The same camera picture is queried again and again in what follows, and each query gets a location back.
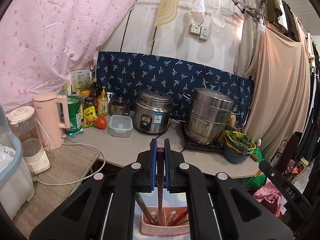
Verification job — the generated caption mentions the green chopstick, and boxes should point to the green chopstick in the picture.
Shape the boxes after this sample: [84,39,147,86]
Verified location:
[135,192,156,225]

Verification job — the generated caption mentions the bright red chopstick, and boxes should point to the bright red chopstick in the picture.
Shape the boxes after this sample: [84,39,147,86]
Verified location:
[171,209,188,226]

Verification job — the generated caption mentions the silver rice cooker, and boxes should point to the silver rice cooker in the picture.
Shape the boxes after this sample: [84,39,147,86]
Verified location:
[133,89,173,134]

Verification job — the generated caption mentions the clear food storage container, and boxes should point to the clear food storage container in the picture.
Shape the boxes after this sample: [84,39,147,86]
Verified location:
[108,115,133,138]

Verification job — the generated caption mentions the green plastic bag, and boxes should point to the green plastic bag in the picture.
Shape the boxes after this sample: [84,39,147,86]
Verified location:
[237,147,267,190]

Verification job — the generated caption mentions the black induction cooktop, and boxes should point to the black induction cooktop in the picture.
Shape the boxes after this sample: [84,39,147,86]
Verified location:
[183,137,223,153]

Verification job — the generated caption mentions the small steel lidded pot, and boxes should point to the small steel lidded pot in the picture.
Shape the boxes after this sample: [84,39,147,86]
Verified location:
[108,96,131,115]

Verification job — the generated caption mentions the stainless steel steamer pot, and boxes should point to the stainless steel steamer pot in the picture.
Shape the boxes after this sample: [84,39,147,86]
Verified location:
[183,88,234,145]

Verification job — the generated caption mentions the red tomato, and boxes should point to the red tomato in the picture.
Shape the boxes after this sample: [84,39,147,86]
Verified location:
[95,116,107,129]

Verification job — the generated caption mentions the cooking oil bottle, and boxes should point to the cooking oil bottle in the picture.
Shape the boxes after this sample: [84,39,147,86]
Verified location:
[97,86,108,117]

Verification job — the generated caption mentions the blue bowl with greens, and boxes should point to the blue bowl with greens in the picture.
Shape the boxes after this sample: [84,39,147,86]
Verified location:
[223,130,258,164]

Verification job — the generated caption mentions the yellow snack packet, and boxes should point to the yellow snack packet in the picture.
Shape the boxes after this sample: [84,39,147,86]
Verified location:
[84,106,98,124]

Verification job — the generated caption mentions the pink perforated utensil basket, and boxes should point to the pink perforated utensil basket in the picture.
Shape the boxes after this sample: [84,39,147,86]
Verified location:
[140,206,190,237]

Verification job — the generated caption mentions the navy leaf print cloth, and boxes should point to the navy leaf print cloth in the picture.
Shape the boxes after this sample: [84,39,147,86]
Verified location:
[97,51,254,127]

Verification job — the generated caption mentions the green tin can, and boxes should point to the green tin can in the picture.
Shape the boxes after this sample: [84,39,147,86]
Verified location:
[66,95,83,137]

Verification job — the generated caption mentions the white box with print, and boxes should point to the white box with print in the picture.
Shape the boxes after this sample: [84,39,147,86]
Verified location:
[71,69,92,93]

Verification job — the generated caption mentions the beige curtain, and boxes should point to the beige curtain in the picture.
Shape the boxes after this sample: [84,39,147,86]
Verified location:
[244,17,310,160]

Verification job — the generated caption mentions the pink electric kettle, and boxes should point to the pink electric kettle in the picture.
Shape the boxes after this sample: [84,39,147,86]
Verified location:
[33,92,71,150]

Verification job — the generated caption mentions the white blender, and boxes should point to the white blender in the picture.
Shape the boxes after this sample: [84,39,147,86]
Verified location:
[7,106,50,175]

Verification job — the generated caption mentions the hanging yellow cutting board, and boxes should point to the hanging yellow cutting board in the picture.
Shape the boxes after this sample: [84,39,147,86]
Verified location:
[155,0,179,27]

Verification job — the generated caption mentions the white hanging skimmer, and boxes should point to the white hanging skimmer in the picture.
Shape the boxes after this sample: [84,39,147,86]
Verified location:
[211,0,226,28]

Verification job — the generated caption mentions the white blue dish drainer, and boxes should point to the white blue dish drainer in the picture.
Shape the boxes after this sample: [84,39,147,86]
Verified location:
[0,110,34,219]

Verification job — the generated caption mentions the pink floral curtain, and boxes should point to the pink floral curtain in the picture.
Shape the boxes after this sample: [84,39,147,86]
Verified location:
[1,0,136,113]

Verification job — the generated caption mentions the black cooker power cable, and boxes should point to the black cooker power cable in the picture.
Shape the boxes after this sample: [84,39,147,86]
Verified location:
[150,118,186,153]

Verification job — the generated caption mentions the white power cable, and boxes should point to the white power cable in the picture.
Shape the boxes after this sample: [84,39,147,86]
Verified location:
[32,118,107,186]

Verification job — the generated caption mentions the wall power socket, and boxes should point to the wall power socket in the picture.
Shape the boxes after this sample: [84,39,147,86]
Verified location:
[190,25,209,41]

